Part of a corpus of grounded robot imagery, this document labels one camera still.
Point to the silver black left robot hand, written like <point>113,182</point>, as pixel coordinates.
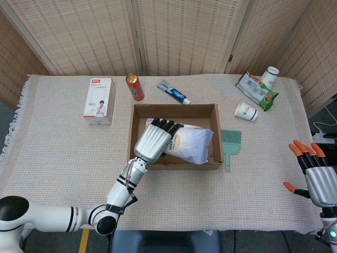
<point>152,142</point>

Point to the silver orange-tipped right robot hand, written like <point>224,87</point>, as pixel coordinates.
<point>321,184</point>

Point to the white plastic bag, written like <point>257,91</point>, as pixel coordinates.
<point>192,145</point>

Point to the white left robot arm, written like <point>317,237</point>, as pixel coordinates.
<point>118,189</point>

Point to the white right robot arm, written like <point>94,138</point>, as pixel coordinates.
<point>330,226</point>

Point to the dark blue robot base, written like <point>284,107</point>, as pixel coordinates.
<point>166,242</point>

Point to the open brown cardboard box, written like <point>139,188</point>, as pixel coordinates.
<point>189,113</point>

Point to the white desk lamp box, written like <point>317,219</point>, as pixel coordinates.
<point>100,97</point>

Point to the white power strip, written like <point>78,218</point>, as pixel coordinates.
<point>319,136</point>

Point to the blue white toothpaste tube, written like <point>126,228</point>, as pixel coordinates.
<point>172,92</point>

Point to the orange drink can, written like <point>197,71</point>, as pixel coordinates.
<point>134,88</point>

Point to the small green hand brush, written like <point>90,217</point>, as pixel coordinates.
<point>231,145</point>

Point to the beige woven tablecloth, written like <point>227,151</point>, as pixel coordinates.
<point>65,158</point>

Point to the white paper cup blue band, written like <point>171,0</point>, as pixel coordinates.
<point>271,75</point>
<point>245,110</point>

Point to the metal screen hinge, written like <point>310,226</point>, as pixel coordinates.
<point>230,58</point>

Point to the woven folding screen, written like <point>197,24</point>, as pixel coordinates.
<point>184,31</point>

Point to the green and white snack bag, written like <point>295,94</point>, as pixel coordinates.
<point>255,89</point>

